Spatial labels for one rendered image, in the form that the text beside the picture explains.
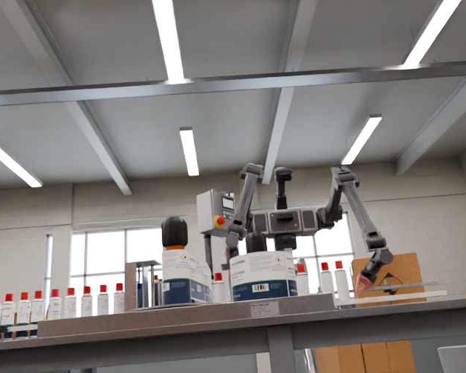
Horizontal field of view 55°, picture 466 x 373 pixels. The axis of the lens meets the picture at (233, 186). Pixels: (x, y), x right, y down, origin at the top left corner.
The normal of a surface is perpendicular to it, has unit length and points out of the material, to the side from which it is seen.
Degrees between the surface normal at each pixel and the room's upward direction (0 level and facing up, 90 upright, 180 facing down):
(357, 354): 90
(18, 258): 90
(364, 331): 90
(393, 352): 90
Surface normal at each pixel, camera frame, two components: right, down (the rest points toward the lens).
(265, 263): 0.07, -0.35
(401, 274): -0.18, -0.32
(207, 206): -0.65, -0.21
